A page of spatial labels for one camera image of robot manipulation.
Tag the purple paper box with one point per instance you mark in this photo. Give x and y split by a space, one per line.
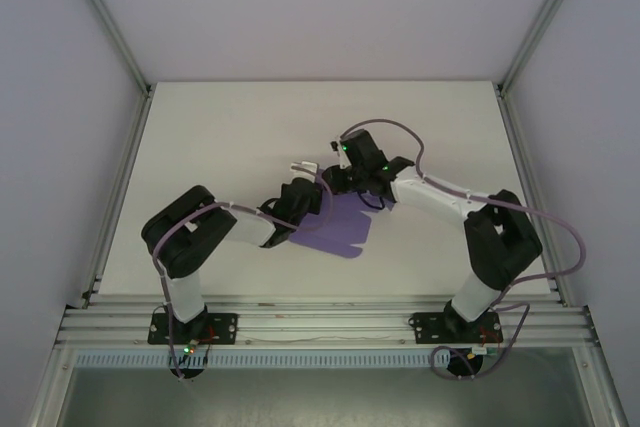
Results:
345 227

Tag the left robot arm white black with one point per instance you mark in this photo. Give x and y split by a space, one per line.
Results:
185 237

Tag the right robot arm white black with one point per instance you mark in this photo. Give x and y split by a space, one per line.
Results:
500 247

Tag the small LED connector board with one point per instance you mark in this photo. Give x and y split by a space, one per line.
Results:
189 348
482 350

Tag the grey metal sheet panel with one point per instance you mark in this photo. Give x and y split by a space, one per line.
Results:
325 397

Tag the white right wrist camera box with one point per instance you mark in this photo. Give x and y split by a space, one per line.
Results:
342 159

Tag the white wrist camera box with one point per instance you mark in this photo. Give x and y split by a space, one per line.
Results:
304 169
342 159

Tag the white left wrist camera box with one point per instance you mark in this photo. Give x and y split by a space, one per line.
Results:
304 169

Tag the aluminium mounting rail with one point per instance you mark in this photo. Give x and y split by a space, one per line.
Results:
325 319

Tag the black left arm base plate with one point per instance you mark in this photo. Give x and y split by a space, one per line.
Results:
225 327

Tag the aluminium table side rail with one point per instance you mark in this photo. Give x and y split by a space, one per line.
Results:
512 137
127 162

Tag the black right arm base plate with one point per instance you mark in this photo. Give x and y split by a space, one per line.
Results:
422 329

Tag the aluminium frame post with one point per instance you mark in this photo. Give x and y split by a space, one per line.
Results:
107 17
545 14

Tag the aluminium lower frame bar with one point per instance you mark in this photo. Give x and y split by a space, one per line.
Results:
47 404
605 397

